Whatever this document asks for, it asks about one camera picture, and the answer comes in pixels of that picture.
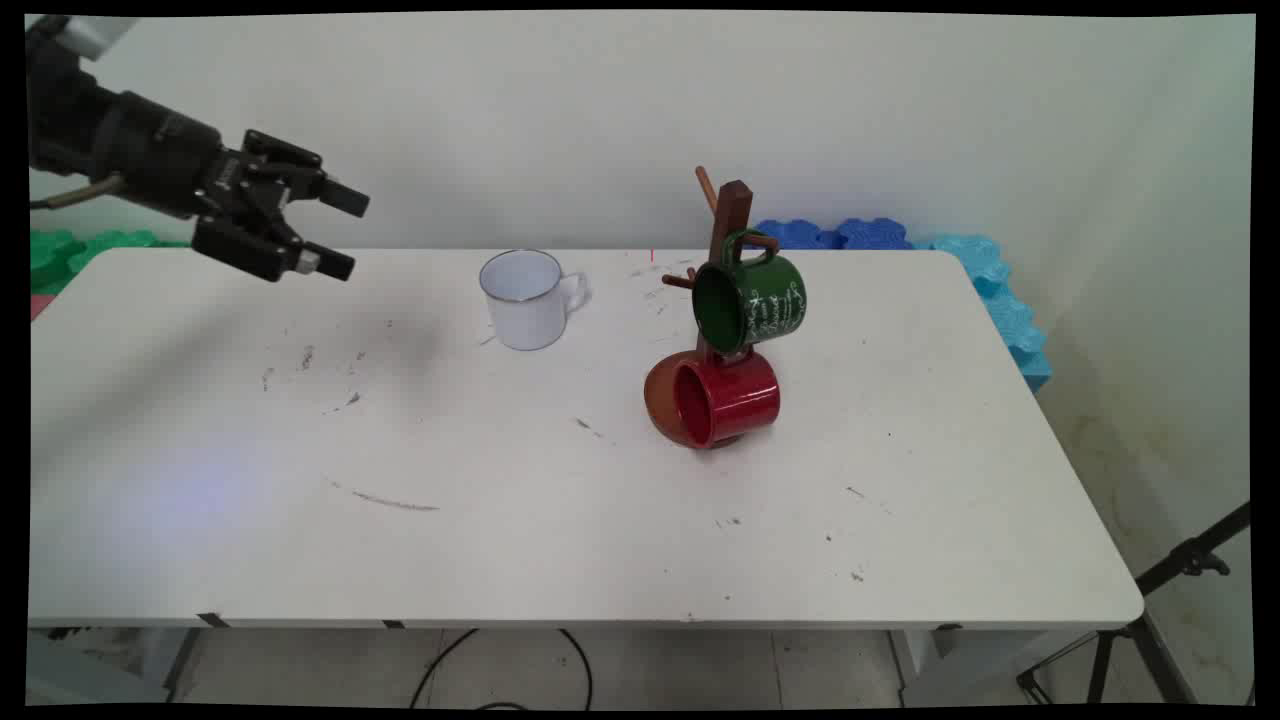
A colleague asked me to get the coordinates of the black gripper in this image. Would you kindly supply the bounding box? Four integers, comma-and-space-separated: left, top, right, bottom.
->
27, 40, 371, 284

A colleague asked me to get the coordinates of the green mug with white lettering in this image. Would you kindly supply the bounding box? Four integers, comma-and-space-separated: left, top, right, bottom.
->
691, 229, 809, 357

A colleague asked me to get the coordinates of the green foam mat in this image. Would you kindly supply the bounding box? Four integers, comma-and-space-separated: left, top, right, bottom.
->
29, 228, 191, 297

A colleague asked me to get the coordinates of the white enamel mug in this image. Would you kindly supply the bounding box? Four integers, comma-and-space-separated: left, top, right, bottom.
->
478, 249, 592, 352

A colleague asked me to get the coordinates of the brown wooden mug tree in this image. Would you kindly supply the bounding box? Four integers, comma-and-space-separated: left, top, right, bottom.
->
643, 165, 782, 452

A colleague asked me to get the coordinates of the grey table leg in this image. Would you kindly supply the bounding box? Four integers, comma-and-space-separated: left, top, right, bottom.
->
888, 627, 963, 707
160, 628, 204, 703

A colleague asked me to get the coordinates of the red mug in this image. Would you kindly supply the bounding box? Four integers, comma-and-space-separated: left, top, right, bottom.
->
671, 349, 782, 450

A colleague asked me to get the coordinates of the dark blue foam mat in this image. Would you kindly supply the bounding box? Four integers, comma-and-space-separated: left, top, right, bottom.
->
750, 217, 917, 252

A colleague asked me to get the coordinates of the cyan foam mat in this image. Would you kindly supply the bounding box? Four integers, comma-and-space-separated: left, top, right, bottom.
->
913, 233, 1053, 394

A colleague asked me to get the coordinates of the black tripod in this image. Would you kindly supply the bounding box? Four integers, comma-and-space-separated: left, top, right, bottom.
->
1017, 500, 1252, 707

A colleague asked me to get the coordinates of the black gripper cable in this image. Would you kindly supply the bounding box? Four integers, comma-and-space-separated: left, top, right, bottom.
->
29, 174, 127, 212

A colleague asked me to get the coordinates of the black floor cable loop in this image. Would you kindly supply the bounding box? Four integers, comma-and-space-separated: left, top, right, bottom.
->
409, 627, 597, 712

